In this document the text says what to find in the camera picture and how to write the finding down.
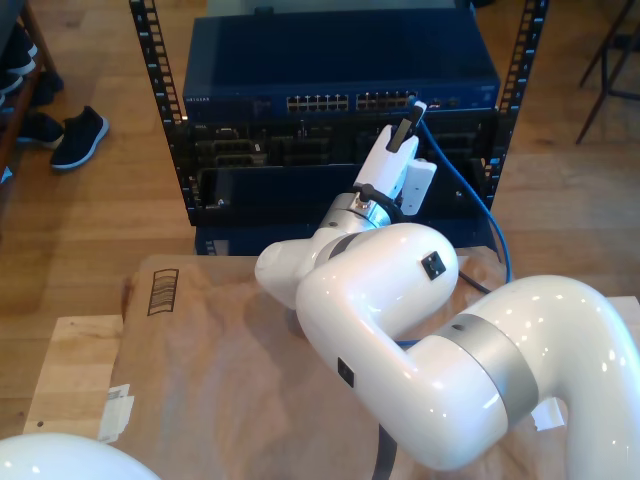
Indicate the black rack tray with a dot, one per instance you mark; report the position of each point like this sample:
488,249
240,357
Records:
280,190

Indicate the black server unit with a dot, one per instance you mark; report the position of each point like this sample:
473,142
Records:
235,145

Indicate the dark metal chair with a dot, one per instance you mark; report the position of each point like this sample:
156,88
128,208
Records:
629,42

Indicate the white paper label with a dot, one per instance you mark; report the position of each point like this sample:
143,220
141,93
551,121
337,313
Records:
550,417

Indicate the dark sneaker white sole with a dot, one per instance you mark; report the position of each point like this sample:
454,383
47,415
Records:
40,132
80,135

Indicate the brown wooden furniture leg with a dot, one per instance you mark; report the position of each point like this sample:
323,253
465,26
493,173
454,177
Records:
39,40

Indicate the white barcode label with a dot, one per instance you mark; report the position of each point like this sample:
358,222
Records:
115,415

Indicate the dark shoe white stripe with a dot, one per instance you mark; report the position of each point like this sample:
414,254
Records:
10,85
17,50

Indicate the blue network switch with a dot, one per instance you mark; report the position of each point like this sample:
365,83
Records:
340,55

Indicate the black perforated rack post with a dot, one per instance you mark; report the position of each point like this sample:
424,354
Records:
525,50
155,60

